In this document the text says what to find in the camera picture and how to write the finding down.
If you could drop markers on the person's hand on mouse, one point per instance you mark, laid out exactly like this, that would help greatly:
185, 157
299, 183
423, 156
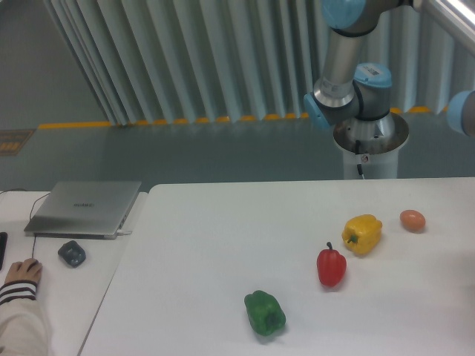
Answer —
24, 273

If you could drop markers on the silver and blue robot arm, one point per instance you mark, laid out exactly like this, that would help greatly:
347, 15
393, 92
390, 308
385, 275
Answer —
340, 93

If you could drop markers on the cream sleeve forearm striped cuff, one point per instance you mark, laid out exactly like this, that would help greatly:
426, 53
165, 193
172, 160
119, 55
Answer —
23, 329

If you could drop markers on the black phone at edge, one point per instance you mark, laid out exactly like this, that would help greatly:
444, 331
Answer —
3, 246

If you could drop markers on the dark grey small tray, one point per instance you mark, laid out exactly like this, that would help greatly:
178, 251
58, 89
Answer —
72, 254

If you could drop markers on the silver closed laptop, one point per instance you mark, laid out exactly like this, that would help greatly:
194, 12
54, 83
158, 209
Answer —
84, 209

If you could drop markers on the grey folding partition screen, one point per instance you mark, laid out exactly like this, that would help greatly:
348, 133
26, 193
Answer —
171, 61

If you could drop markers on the green bell pepper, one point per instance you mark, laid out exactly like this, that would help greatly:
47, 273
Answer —
264, 313

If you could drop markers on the red bell pepper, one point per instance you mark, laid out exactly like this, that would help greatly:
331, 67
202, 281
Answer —
331, 266

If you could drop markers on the yellow bell pepper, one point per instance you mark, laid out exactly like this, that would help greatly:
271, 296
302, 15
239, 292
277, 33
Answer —
361, 234

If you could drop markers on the brown egg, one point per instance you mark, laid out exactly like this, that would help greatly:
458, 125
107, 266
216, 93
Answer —
412, 220

